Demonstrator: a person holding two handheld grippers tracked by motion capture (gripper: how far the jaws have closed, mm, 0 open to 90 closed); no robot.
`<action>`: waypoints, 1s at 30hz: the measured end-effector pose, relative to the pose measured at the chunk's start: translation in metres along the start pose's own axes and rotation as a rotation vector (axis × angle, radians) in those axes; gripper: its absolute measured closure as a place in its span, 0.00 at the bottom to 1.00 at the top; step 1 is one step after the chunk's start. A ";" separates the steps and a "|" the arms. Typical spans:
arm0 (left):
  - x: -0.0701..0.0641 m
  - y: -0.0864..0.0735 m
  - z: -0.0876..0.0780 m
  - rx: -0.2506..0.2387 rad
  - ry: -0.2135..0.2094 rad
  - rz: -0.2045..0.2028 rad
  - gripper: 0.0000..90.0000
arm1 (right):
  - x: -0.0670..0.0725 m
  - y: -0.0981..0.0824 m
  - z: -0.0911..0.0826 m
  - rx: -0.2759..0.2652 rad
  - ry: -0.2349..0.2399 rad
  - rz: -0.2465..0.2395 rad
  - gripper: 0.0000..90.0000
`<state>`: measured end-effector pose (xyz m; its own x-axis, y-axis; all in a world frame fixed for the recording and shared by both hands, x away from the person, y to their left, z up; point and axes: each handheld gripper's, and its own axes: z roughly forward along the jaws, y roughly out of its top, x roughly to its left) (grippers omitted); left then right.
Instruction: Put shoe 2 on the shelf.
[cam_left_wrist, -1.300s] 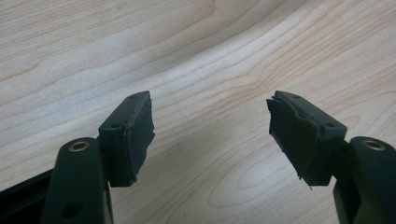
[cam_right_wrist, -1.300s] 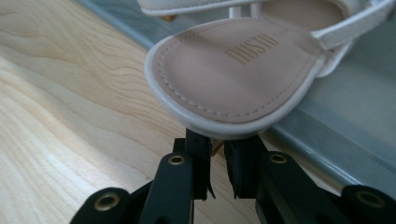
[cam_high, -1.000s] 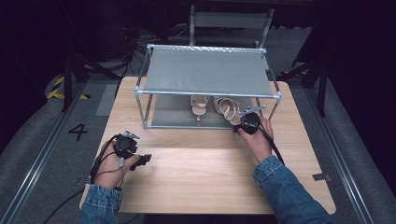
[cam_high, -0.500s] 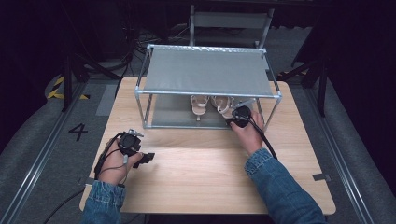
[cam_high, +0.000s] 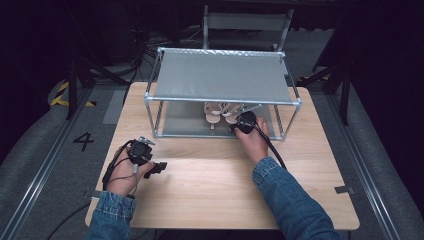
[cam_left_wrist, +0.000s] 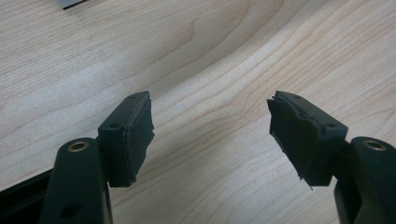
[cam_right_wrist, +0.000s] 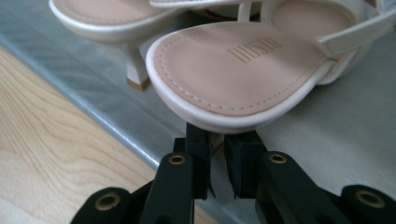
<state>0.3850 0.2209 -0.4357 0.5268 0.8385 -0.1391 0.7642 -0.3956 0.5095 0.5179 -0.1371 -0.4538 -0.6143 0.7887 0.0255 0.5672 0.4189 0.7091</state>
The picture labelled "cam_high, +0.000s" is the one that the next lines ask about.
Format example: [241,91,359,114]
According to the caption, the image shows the grey metal frame stand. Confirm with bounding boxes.
[202,4,295,53]

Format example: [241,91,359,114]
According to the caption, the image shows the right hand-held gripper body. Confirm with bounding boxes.
[234,103,264,135]

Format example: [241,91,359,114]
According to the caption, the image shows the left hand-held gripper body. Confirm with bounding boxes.
[127,135,157,167]

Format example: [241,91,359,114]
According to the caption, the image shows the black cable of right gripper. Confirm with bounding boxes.
[244,119,288,171]

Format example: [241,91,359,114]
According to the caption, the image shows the black tripod stand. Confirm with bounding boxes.
[63,54,132,121]
[297,59,355,127]

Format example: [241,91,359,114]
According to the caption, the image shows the person's right hand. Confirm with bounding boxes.
[233,116,271,165]

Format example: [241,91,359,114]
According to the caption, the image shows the thin grey cable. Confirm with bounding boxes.
[105,163,140,198]

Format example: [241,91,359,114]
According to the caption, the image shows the grey tape piece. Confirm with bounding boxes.
[333,185,355,195]

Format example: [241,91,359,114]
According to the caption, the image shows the bundle of floor cables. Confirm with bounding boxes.
[131,28,205,69]

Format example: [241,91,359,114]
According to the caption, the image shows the person's left hand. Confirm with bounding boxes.
[105,145,156,198]

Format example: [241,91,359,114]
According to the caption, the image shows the yellow black floor tape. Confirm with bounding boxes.
[49,81,98,108]

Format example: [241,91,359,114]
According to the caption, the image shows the pale pink slingback heel shoe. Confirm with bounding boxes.
[203,101,224,131]
[221,102,247,125]

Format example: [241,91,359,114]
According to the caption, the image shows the metal frame shoe rack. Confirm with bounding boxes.
[143,46,303,141]

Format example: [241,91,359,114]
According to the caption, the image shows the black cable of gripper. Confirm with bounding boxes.
[244,119,288,171]
[45,139,138,240]

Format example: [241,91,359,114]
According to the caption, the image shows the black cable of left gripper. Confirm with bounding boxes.
[45,139,138,240]

